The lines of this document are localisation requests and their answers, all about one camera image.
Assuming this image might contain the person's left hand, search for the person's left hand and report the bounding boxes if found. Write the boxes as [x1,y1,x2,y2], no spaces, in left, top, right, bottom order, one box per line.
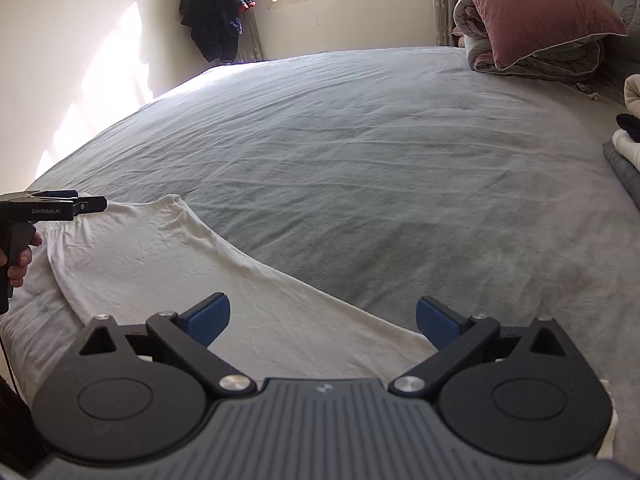
[0,232,43,288]

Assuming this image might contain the pink pillow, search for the pink pillow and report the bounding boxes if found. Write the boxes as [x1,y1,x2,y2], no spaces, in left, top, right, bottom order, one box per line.
[450,0,628,71]

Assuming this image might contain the white folded garment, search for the white folded garment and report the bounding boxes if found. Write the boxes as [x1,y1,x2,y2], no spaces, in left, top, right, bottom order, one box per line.
[612,129,640,171]

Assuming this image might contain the dark hanging jacket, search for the dark hanging jacket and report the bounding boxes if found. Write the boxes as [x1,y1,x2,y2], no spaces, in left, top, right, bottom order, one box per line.
[179,0,257,64]

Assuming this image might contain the person's dark clothing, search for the person's dark clothing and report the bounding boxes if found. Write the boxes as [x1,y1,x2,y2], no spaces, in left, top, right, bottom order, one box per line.
[0,375,36,476]

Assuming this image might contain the bed with grey sheet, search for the bed with grey sheet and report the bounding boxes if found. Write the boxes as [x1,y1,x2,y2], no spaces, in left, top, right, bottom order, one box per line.
[0,47,640,411]

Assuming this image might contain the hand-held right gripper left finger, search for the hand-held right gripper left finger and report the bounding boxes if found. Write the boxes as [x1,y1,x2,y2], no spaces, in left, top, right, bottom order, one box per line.
[75,292,257,400]

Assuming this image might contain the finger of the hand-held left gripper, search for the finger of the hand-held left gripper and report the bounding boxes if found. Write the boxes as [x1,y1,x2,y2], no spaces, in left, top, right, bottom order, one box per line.
[27,189,80,201]
[65,196,108,217]

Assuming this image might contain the black folded garment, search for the black folded garment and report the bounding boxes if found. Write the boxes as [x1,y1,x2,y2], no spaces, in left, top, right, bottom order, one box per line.
[616,113,640,143]

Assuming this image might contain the grey folded garment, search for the grey folded garment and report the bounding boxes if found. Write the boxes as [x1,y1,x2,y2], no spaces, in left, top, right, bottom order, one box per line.
[602,141,640,211]

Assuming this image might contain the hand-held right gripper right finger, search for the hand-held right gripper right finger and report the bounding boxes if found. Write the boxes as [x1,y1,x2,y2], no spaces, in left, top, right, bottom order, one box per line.
[389,296,583,401]

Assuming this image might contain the grey folded quilt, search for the grey folded quilt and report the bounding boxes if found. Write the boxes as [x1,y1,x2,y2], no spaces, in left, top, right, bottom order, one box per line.
[452,0,606,83]

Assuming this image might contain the white pants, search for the white pants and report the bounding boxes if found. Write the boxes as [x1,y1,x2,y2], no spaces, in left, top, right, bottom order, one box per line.
[37,194,616,461]

